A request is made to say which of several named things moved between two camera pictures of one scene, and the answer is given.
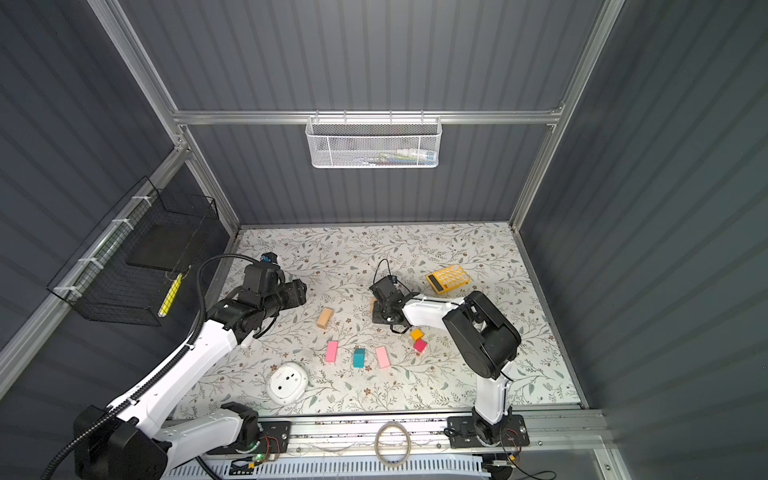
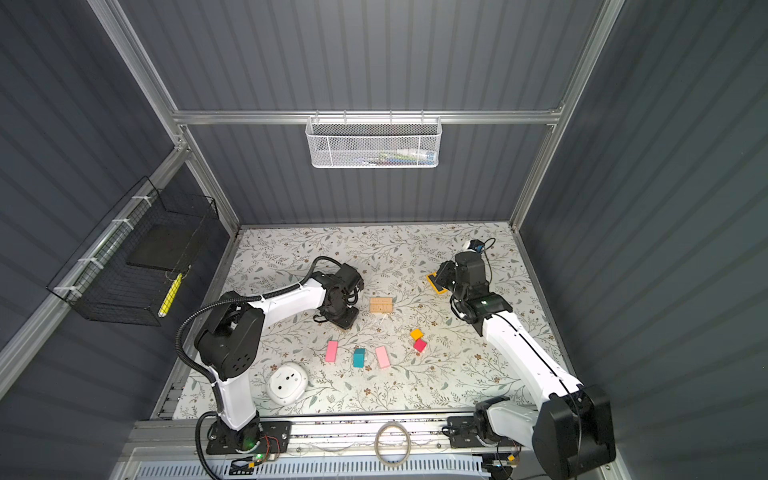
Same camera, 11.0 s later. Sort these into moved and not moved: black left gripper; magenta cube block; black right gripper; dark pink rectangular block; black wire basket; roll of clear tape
Moved: black right gripper; black left gripper
Not moved: black wire basket; dark pink rectangular block; magenta cube block; roll of clear tape
